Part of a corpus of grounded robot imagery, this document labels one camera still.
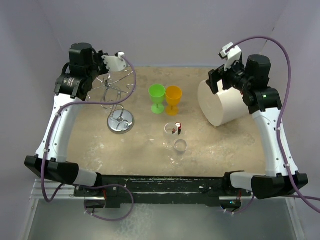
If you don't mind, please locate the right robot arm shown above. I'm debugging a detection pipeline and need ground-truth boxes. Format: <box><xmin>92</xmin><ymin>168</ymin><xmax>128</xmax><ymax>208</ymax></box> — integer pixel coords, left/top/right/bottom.
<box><xmin>206</xmin><ymin>53</ymin><xmax>309</xmax><ymax>200</ymax></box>

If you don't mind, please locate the base right purple cable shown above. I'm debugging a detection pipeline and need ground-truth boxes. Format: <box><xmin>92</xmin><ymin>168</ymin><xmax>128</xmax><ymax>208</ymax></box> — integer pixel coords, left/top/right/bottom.
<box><xmin>223</xmin><ymin>193</ymin><xmax>256</xmax><ymax>216</ymax></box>

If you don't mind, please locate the white cylindrical container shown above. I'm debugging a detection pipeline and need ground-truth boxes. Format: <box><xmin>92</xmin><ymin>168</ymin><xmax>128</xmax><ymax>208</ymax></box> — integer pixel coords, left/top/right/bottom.
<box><xmin>197</xmin><ymin>80</ymin><xmax>249</xmax><ymax>127</ymax></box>

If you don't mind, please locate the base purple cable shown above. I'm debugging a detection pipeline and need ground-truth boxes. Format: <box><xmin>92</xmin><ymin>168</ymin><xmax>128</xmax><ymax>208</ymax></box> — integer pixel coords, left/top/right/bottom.
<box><xmin>223</xmin><ymin>193</ymin><xmax>256</xmax><ymax>216</ymax></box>
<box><xmin>83</xmin><ymin>183</ymin><xmax>135</xmax><ymax>222</ymax></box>

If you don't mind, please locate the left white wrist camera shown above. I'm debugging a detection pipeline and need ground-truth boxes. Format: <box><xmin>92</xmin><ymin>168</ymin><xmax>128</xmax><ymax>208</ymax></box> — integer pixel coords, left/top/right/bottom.
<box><xmin>102</xmin><ymin>52</ymin><xmax>128</xmax><ymax>72</ymax></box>

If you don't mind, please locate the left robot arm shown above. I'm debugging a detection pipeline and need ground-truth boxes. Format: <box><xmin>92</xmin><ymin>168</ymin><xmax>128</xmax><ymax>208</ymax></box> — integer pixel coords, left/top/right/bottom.
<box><xmin>24</xmin><ymin>43</ymin><xmax>108</xmax><ymax>196</ymax></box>

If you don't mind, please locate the clear wine glass front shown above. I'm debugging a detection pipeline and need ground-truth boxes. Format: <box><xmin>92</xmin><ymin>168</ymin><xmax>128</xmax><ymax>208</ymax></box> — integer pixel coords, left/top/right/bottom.
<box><xmin>169</xmin><ymin>139</ymin><xmax>188</xmax><ymax>168</ymax></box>

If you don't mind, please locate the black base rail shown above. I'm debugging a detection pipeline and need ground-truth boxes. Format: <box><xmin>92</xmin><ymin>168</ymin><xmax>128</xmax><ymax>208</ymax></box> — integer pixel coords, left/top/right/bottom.
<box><xmin>74</xmin><ymin>175</ymin><xmax>251</xmax><ymax>209</ymax></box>

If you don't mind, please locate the green plastic wine glass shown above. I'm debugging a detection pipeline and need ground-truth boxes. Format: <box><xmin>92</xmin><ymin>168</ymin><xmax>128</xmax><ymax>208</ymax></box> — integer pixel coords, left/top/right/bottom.
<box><xmin>148</xmin><ymin>84</ymin><xmax>166</xmax><ymax>114</ymax></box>

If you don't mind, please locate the base left purple cable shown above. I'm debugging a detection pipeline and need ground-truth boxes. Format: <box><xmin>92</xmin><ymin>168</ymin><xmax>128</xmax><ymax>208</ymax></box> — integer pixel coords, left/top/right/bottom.
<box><xmin>83</xmin><ymin>183</ymin><xmax>135</xmax><ymax>222</ymax></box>

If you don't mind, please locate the orange plastic wine glass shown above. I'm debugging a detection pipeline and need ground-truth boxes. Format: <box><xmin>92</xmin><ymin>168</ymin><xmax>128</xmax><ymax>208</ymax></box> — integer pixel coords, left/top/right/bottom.
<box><xmin>165</xmin><ymin>85</ymin><xmax>183</xmax><ymax>116</ymax></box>

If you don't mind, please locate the silver wire glass rack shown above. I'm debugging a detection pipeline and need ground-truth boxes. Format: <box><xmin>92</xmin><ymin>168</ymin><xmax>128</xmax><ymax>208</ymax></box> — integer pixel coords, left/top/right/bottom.
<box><xmin>92</xmin><ymin>68</ymin><xmax>135</xmax><ymax>135</ymax></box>

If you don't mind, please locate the clear glass with red item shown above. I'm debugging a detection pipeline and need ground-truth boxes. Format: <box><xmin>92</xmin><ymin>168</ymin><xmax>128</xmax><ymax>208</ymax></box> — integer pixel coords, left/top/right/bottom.
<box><xmin>162</xmin><ymin>122</ymin><xmax>179</xmax><ymax>150</ymax></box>

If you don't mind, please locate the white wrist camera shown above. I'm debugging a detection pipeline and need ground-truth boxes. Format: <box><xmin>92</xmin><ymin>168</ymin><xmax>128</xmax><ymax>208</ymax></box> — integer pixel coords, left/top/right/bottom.
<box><xmin>102</xmin><ymin>52</ymin><xmax>128</xmax><ymax>72</ymax></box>
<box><xmin>218</xmin><ymin>42</ymin><xmax>242</xmax><ymax>72</ymax></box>

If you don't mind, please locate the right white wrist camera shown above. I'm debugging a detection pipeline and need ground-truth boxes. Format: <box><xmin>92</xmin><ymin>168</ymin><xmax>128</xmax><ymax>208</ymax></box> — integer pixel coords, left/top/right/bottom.
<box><xmin>218</xmin><ymin>42</ymin><xmax>242</xmax><ymax>72</ymax></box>

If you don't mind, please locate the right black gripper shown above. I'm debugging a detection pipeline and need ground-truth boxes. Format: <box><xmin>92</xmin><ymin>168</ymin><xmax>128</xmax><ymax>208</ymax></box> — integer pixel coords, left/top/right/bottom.
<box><xmin>207</xmin><ymin>56</ymin><xmax>253</xmax><ymax>94</ymax></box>

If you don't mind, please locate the small red capped bottle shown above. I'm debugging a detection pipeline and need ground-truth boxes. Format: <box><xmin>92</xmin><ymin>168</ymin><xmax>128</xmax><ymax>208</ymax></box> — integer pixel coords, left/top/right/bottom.
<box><xmin>175</xmin><ymin>122</ymin><xmax>182</xmax><ymax>135</ymax></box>

